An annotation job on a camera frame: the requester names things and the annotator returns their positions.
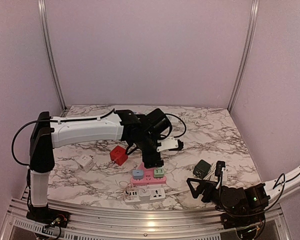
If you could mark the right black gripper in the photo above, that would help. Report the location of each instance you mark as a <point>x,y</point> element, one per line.
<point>208,185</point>

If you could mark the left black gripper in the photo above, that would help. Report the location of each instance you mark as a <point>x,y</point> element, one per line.
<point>152,161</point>

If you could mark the green plug adapter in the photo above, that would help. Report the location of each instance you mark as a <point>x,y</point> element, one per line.
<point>158,173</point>

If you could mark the dark green charger plug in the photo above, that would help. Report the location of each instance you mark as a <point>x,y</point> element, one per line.
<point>201,169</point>

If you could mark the pink triangular power socket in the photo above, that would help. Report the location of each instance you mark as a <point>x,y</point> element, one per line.
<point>148,178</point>

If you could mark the light blue charger plug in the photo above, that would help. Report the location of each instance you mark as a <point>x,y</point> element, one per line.
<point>137,174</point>

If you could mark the red cube socket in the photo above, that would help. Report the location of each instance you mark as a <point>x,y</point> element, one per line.
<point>118,155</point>

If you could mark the white charger plug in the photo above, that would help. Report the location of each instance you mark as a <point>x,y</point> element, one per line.
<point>144,193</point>

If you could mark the long white colourful power strip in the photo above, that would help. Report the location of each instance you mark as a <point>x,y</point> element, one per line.
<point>186,119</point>

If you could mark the white power strip with USB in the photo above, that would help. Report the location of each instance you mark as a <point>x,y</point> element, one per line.
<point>133,198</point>

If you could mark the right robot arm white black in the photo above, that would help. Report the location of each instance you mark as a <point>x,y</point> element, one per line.
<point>243,206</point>

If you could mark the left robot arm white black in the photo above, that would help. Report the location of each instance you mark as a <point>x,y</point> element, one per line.
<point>142,131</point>

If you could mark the white cube socket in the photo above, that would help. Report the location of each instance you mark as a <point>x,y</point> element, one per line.
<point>85,162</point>

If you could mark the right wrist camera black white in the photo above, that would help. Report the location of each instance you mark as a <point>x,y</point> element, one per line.
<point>221,173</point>

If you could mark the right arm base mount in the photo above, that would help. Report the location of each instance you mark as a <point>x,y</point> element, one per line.
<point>247,228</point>

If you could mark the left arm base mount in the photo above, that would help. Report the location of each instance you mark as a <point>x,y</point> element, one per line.
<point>49,224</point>

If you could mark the aluminium front rail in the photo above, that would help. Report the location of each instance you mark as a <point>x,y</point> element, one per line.
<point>98,223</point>

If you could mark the right aluminium frame post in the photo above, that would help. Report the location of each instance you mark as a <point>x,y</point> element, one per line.
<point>251,29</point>

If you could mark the aluminium frame post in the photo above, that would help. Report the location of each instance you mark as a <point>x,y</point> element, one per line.
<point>49,51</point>
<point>251,29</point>

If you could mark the left aluminium frame post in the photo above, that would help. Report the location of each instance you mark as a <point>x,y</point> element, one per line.
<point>49,51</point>

